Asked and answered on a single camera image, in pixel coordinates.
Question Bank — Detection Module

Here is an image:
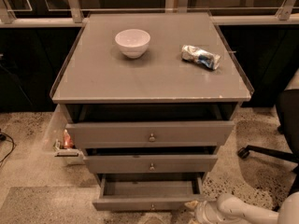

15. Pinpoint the grey bottom drawer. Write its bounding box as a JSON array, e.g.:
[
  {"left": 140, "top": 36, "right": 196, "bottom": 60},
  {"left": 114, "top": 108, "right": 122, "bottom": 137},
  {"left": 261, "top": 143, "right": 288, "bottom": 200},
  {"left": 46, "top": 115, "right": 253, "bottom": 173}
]
[{"left": 93, "top": 173, "right": 208, "bottom": 212}]

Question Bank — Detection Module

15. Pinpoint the white ceramic bowl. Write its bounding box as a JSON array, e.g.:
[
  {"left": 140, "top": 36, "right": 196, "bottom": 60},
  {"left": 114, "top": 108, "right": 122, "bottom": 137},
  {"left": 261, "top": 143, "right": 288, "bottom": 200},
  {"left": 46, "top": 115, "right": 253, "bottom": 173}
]
[{"left": 115, "top": 29, "right": 150, "bottom": 59}]

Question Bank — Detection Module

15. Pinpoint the crumpled silver blue snack bag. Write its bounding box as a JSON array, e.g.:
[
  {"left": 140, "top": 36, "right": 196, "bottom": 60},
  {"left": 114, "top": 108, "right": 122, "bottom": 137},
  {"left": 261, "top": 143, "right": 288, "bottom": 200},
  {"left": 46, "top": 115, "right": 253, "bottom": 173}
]
[{"left": 181, "top": 45, "right": 221, "bottom": 70}]

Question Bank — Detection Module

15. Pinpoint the grey drawer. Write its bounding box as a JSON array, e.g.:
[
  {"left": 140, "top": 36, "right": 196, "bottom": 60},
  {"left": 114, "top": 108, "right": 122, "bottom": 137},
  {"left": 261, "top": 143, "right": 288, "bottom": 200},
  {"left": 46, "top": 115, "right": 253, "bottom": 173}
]
[
  {"left": 66, "top": 121, "right": 234, "bottom": 149},
  {"left": 83, "top": 148, "right": 218, "bottom": 174},
  {"left": 93, "top": 173, "right": 208, "bottom": 212}
]

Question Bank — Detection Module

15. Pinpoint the black floor cable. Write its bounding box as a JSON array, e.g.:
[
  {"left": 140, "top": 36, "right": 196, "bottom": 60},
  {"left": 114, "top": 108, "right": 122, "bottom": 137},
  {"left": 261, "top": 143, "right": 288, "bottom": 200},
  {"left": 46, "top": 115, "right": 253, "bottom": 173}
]
[{"left": 0, "top": 128, "right": 17, "bottom": 166}]

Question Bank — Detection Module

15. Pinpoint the black office chair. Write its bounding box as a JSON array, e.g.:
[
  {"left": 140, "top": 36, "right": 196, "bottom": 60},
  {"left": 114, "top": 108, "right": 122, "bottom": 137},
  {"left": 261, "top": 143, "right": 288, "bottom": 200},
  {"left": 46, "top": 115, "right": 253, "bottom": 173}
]
[{"left": 237, "top": 89, "right": 299, "bottom": 195}]

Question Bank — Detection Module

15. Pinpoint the grey top drawer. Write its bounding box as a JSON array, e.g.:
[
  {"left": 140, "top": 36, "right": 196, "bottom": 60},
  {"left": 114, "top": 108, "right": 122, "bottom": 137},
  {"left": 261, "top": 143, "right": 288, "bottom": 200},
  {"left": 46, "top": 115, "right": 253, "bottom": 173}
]
[{"left": 66, "top": 121, "right": 234, "bottom": 149}]

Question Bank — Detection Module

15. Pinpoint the grey middle drawer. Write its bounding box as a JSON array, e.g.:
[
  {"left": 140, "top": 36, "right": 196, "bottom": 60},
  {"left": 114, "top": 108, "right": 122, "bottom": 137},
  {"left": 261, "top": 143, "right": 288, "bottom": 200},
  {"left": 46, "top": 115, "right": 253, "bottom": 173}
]
[{"left": 83, "top": 148, "right": 218, "bottom": 174}]

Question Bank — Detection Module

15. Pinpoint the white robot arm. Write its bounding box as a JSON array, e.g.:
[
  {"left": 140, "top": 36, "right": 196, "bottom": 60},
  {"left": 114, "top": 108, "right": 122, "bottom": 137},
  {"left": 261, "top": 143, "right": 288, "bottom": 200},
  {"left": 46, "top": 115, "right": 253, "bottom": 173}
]
[{"left": 195, "top": 192, "right": 299, "bottom": 224}]

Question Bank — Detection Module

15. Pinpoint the metal window railing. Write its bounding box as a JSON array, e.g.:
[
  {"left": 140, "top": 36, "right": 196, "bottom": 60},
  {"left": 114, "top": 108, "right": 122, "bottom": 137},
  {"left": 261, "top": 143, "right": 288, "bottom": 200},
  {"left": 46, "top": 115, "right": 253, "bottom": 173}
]
[{"left": 0, "top": 0, "right": 299, "bottom": 27}]

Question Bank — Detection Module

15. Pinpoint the clear plastic side bin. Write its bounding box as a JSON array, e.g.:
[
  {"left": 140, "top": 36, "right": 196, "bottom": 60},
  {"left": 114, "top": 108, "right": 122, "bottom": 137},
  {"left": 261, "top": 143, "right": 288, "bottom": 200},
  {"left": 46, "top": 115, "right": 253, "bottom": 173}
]
[{"left": 42, "top": 105, "right": 84, "bottom": 165}]

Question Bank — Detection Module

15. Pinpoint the orange packet in bin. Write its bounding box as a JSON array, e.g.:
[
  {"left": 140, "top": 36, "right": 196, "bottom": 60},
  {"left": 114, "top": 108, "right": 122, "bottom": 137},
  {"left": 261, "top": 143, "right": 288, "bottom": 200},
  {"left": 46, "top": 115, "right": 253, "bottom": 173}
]
[{"left": 63, "top": 130, "right": 74, "bottom": 148}]

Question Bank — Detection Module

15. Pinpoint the grey drawer cabinet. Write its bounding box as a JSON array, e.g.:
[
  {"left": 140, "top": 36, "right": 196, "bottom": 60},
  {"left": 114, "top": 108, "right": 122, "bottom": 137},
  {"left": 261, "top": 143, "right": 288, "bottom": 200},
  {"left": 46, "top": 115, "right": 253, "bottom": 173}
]
[{"left": 50, "top": 12, "right": 255, "bottom": 185}]

